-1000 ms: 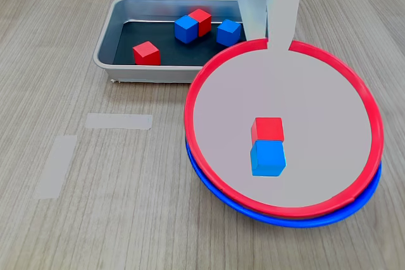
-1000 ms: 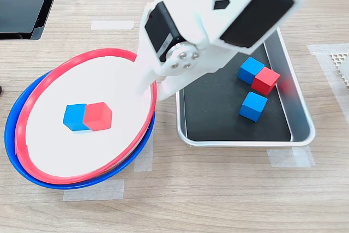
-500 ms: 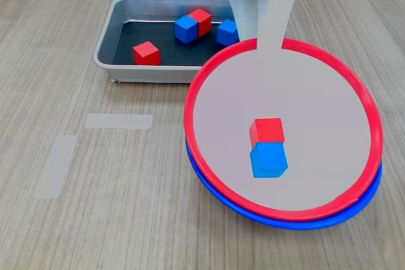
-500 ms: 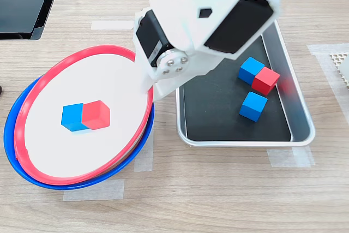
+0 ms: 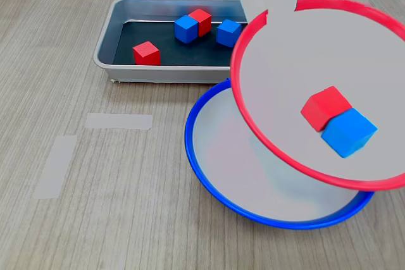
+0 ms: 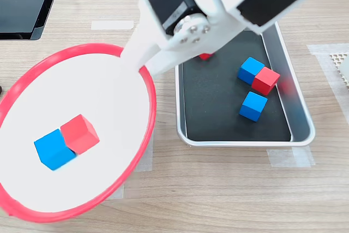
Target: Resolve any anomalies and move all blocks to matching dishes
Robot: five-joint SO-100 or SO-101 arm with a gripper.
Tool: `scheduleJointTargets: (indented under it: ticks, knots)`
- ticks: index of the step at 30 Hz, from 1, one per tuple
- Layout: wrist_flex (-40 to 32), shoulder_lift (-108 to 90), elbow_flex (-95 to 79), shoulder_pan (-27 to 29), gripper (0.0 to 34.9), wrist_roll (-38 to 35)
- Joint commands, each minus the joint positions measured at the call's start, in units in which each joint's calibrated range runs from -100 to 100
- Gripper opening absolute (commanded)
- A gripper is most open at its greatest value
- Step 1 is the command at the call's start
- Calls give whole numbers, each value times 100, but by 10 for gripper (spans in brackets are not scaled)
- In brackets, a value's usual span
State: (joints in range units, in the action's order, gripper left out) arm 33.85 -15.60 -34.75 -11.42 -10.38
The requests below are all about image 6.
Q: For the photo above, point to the red cube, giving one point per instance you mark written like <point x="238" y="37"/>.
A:
<point x="205" y="56"/>
<point x="265" y="81"/>
<point x="80" y="134"/>

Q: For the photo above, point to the white plate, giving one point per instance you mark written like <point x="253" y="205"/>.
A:
<point x="81" y="88"/>

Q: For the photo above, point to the black mat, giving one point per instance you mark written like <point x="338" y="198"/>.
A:
<point x="218" y="107"/>

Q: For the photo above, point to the steel tray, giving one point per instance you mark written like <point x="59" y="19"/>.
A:
<point x="298" y="113"/>

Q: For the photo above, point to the translucent tape strip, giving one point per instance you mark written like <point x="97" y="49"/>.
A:
<point x="117" y="192"/>
<point x="111" y="25"/>
<point x="145" y="159"/>
<point x="289" y="157"/>

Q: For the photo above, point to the black flat device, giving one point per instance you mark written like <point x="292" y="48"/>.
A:
<point x="21" y="6"/>

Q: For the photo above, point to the pale perforated plate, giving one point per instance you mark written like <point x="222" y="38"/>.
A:
<point x="336" y="58"/>

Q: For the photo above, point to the blue cube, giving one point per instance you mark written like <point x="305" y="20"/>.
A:
<point x="253" y="106"/>
<point x="53" y="152"/>
<point x="249" y="70"/>

